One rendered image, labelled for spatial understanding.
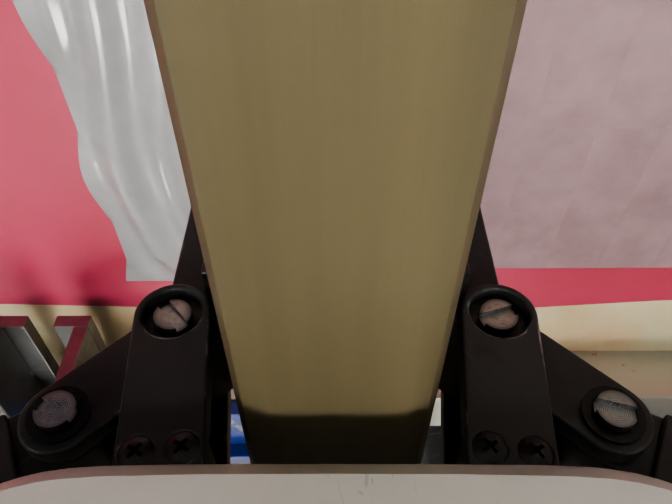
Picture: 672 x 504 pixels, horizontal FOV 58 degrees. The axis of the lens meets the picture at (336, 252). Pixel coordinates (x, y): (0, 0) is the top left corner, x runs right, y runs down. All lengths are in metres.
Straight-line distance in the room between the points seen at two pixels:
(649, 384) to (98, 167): 0.35
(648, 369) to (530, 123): 0.22
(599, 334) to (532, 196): 0.14
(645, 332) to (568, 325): 0.05
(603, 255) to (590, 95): 0.11
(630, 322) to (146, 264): 0.30
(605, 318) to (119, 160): 0.30
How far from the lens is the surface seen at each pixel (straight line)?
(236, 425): 0.40
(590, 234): 0.35
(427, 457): 1.08
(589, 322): 0.41
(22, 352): 0.40
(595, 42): 0.28
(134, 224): 0.32
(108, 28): 0.26
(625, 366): 0.44
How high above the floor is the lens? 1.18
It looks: 43 degrees down
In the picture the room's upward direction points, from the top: 180 degrees clockwise
